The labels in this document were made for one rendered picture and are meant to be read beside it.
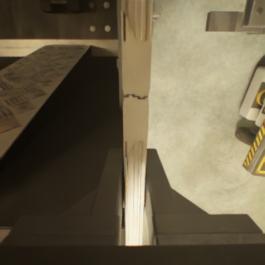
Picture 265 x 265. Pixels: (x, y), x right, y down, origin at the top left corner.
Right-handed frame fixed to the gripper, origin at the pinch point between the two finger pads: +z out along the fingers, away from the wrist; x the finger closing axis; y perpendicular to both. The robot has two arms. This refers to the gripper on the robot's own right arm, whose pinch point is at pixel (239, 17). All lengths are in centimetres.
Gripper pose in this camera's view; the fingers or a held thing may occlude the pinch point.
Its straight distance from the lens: 30.0
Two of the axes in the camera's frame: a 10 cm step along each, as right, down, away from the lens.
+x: 0.1, 4.3, -9.0
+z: -10.0, 0.0, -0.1
